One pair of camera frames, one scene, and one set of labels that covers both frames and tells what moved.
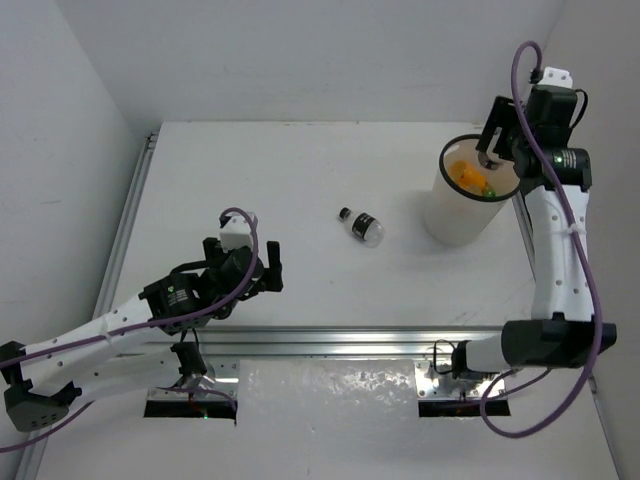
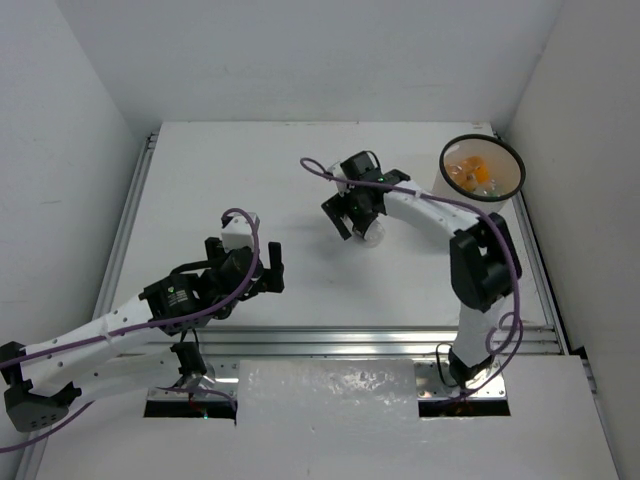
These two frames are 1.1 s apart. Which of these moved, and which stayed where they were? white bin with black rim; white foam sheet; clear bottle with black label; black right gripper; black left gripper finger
Moved: black right gripper
Stayed: white bin with black rim; black left gripper finger; clear bottle with black label; white foam sheet
